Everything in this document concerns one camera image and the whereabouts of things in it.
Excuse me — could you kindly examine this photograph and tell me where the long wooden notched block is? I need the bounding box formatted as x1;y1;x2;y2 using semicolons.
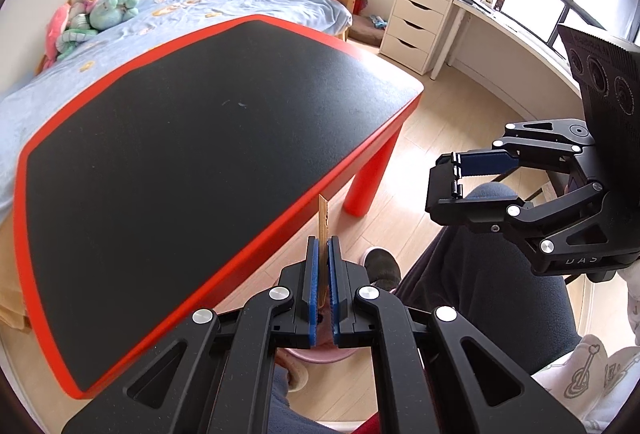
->
318;195;330;266

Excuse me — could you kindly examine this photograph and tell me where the black small box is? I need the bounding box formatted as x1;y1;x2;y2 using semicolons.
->
425;153;464;225

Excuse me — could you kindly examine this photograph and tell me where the person blue trouser leg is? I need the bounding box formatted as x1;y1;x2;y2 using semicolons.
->
394;181;584;375

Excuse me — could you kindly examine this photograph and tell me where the left black slipper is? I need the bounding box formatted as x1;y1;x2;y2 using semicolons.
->
359;247;401;292

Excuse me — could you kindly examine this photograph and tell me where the white drawer cabinet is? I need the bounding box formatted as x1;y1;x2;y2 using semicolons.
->
380;0;454;75

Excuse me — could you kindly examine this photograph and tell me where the red black table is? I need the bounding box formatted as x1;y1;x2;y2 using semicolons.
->
13;15;423;399

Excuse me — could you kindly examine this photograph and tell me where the bed with blue sheet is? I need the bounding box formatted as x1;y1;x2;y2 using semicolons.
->
0;0;362;330

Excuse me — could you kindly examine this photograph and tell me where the pile of plush toys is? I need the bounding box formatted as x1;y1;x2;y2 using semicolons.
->
36;0;140;75

